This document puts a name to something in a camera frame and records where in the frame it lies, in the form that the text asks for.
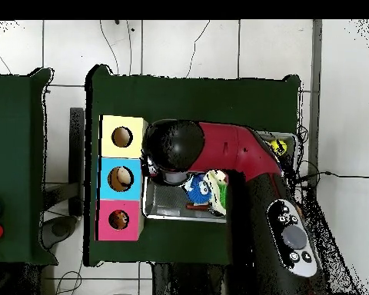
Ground wooden box with three holes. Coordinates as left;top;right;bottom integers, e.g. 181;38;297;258
95;114;149;242

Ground black cable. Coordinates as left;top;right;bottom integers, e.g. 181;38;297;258
298;170;369;182

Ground yellow printed ball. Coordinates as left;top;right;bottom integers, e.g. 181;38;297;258
270;139;288;156

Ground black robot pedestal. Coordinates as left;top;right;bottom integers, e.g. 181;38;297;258
151;262;231;295

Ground black upright panel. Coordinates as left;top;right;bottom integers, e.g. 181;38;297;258
68;107;85;217

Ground blue spiky toy with eyes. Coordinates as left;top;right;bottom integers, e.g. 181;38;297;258
184;174;213;206

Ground green spiky ball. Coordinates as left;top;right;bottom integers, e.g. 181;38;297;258
218;183;228;207

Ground silver wire mesh bin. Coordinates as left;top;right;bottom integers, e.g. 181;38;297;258
141;131;298;224

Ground grey floor stand base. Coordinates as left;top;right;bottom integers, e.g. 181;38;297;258
40;214;79;250

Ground dark green table cloth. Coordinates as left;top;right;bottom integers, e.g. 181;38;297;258
83;64;302;267
0;68;59;267

